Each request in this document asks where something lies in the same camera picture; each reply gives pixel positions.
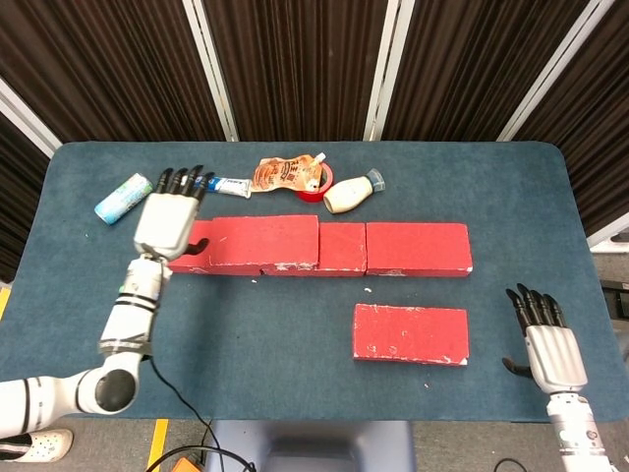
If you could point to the orange spout pouch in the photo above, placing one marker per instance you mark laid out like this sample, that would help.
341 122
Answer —
280 174

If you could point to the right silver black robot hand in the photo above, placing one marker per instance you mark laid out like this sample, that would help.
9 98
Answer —
555 356

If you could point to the white perforated clog shoe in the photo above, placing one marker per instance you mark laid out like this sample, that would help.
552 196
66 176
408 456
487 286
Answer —
39 445

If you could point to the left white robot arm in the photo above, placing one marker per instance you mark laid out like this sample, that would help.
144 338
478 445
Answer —
128 319

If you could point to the grey-blue robot pedestal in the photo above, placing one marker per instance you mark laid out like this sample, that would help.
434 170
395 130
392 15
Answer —
309 447

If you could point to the light blue green can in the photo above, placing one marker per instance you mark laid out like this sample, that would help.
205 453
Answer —
123 199

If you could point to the black device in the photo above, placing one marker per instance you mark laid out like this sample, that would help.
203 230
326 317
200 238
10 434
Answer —
616 300

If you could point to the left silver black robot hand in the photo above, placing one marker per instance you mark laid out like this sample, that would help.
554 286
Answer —
164 221

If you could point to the orange box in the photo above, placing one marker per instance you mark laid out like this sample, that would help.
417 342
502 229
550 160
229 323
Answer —
187 464

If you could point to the white partition frame post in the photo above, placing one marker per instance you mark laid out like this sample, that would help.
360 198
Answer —
549 74
212 74
29 125
386 74
609 236

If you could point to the white blue toothpaste tube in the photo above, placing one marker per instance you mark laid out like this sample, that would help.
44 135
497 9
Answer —
231 186

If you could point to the brown corrugated partition panel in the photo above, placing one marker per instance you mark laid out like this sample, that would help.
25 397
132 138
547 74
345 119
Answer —
300 64
113 64
17 196
599 123
472 64

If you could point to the blue-grey felt table cover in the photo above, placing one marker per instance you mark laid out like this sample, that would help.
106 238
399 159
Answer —
295 373

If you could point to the cream squeeze bottle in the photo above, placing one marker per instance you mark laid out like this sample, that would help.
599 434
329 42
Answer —
349 194

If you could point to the red tape roll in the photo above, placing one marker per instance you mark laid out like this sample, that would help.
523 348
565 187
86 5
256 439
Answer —
307 196

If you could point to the red brick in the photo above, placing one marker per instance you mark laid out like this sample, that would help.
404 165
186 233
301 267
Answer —
408 334
200 227
265 241
344 246
417 248

